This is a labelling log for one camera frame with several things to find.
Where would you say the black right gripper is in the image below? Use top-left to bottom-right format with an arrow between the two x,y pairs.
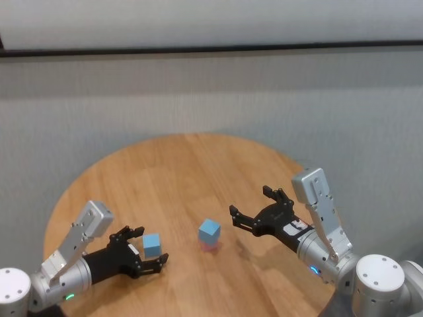
229,185 -> 315,255

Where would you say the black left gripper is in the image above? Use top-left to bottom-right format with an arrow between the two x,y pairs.
82,225 -> 169,285

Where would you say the blue wooden cube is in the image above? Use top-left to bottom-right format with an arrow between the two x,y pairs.
142,233 -> 162,258
198,218 -> 221,247

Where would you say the pink wooden cube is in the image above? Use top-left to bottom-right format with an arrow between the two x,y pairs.
199,240 -> 219,254

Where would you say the black wall baseboard strip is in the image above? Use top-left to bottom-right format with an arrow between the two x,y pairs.
0,39 -> 423,60

